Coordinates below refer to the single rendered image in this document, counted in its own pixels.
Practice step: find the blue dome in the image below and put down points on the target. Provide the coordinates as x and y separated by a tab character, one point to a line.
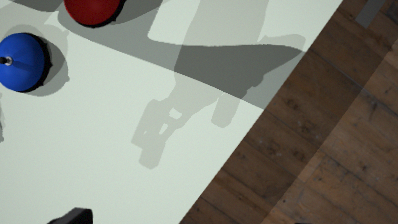
24	62

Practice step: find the red bell dome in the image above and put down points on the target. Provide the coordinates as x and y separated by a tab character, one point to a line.
94	13

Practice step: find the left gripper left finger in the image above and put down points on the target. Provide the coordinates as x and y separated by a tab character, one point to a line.
75	216

